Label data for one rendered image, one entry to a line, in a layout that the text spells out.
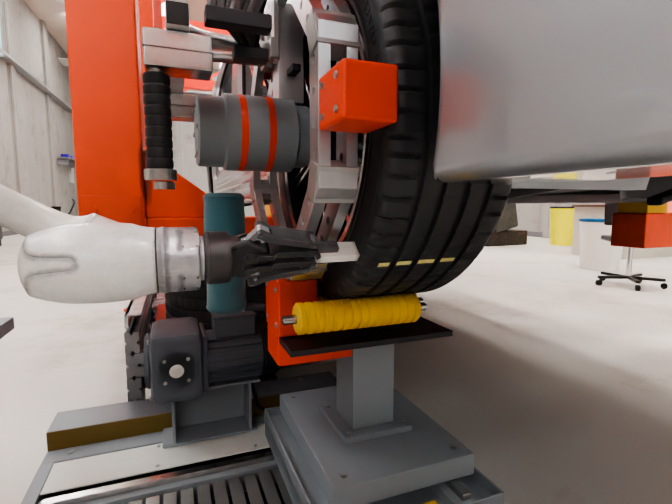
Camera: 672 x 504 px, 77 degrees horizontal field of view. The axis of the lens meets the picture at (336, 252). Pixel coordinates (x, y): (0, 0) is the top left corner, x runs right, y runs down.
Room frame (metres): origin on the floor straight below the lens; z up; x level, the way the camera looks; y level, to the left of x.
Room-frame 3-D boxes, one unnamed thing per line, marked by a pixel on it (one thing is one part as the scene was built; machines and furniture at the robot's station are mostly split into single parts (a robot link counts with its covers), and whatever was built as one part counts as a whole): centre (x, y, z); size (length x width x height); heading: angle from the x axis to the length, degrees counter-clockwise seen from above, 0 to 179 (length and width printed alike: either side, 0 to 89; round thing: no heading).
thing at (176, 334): (1.11, 0.29, 0.26); 0.42 x 0.18 x 0.35; 111
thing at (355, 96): (0.56, -0.03, 0.85); 0.09 x 0.08 x 0.07; 21
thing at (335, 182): (0.85, 0.09, 0.85); 0.54 x 0.07 x 0.54; 21
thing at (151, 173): (0.61, 0.25, 0.83); 0.04 x 0.04 x 0.16
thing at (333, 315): (0.78, -0.04, 0.51); 0.29 x 0.06 x 0.06; 111
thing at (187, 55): (0.62, 0.22, 0.93); 0.09 x 0.05 x 0.05; 111
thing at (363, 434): (0.92, -0.06, 0.32); 0.40 x 0.30 x 0.28; 21
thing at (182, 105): (0.94, 0.35, 0.93); 0.09 x 0.05 x 0.05; 111
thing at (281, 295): (0.87, 0.06, 0.48); 0.16 x 0.12 x 0.17; 111
